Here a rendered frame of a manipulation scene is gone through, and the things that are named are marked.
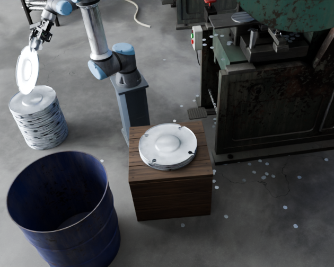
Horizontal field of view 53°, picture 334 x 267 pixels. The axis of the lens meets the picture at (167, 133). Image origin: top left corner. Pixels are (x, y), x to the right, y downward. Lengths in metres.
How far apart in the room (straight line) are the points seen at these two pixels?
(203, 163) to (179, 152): 0.13
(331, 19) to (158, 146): 0.92
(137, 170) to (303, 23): 0.96
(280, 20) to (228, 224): 1.04
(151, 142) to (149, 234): 0.49
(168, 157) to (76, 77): 1.57
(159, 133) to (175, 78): 1.12
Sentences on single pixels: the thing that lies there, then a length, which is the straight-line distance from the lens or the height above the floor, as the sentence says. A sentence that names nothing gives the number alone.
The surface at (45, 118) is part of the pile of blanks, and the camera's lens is 2.21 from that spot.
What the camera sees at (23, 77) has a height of 0.46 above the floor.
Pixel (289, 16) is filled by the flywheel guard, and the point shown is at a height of 1.00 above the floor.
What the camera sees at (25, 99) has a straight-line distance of 2.30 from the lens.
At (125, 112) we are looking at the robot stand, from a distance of 2.04.
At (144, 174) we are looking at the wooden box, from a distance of 1.60.
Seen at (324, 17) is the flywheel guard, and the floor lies 0.98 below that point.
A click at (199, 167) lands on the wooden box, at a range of 1.61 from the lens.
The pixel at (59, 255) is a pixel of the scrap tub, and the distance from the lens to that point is 1.55.
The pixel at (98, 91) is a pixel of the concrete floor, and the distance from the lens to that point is 2.74.
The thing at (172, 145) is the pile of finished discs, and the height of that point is 0.39.
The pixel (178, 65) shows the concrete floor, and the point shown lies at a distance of 2.93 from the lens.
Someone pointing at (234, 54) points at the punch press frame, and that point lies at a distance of 1.83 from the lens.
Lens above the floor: 1.58
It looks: 44 degrees down
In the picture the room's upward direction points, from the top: 5 degrees counter-clockwise
